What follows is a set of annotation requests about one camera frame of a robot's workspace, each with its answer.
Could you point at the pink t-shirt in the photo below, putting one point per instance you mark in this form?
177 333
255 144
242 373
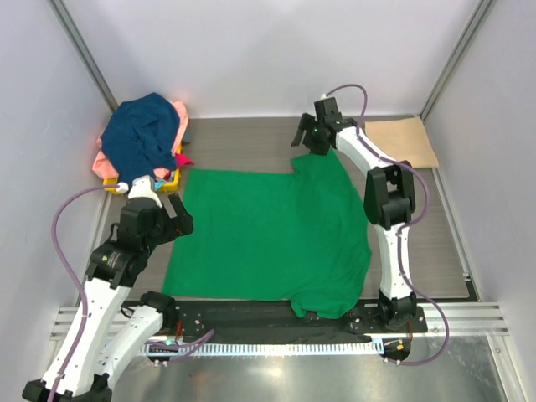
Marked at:
104 169

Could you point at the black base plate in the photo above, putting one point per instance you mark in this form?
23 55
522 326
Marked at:
247 322

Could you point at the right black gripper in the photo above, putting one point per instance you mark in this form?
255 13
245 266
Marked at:
308 122

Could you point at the yellow plastic bin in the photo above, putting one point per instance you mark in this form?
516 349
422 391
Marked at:
173 181

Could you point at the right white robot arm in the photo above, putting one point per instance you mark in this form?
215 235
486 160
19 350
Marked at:
389 201

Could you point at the magenta cloth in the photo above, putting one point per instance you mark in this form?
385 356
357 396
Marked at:
183 161

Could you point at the green t-shirt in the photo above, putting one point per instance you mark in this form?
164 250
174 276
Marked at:
300 236

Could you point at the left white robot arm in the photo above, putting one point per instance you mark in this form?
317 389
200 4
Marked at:
87 367

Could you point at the light blue cloth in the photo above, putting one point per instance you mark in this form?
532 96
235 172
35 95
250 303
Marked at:
158 185

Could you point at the aluminium frame rail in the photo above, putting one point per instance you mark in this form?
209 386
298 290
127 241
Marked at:
464 319

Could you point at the slotted cable duct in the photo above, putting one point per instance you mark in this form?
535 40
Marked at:
217 350

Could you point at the navy blue t-shirt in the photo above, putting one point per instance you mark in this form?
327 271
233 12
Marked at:
139 137

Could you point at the folded beige t-shirt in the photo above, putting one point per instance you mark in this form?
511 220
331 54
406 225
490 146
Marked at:
403 140

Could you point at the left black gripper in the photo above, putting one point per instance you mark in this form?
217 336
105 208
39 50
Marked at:
178 224

